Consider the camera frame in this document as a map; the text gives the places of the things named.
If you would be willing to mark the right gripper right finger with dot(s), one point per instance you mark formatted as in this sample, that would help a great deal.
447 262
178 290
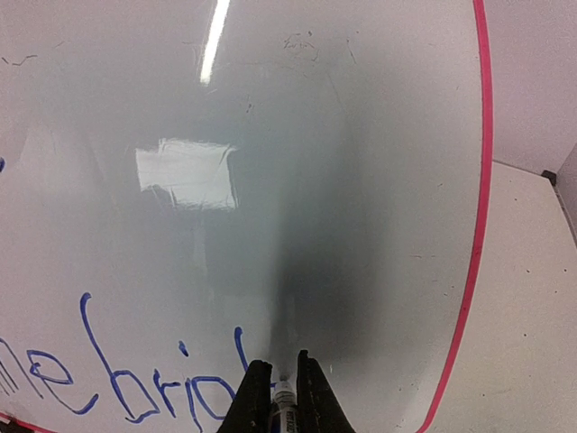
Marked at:
318 409

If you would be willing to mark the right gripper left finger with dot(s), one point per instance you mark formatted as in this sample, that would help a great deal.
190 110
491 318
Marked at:
250 409

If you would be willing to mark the whiteboard marker pen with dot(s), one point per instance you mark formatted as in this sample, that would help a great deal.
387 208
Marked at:
283 408

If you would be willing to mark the pink framed whiteboard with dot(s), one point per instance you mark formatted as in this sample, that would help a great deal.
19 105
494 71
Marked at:
187 186

